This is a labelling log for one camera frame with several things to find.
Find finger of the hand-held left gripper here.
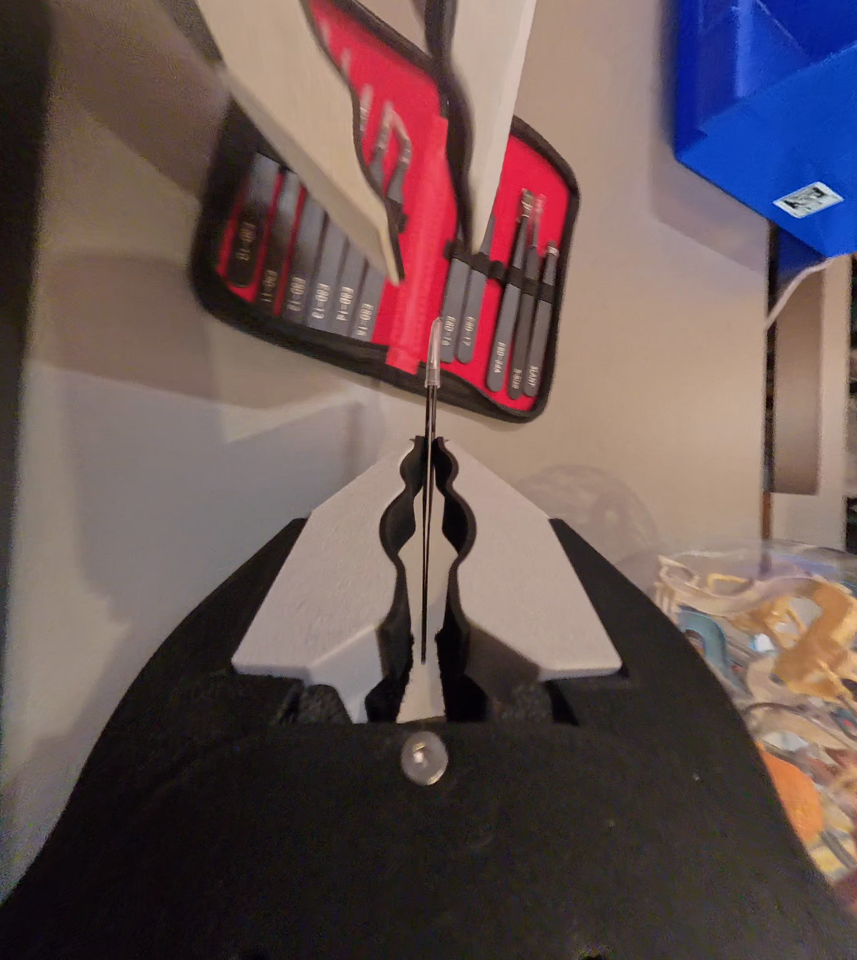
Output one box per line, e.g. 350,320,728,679
196,0,407,286
451,0,538,250

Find blue storage bin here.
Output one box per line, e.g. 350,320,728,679
673,0,857,279

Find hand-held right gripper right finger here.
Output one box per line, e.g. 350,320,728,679
436,438,622,703

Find white cable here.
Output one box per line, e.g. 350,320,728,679
766,267,838,325

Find black pointed tweezers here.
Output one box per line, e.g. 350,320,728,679
418,323,445,661

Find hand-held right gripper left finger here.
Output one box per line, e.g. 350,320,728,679
231,435,427,703

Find black red tweezers case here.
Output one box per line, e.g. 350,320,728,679
192,0,580,424

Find clear maze ball toy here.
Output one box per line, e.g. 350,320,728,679
519,462,857,960

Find set of black tweezers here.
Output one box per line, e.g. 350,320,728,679
226,150,562,399

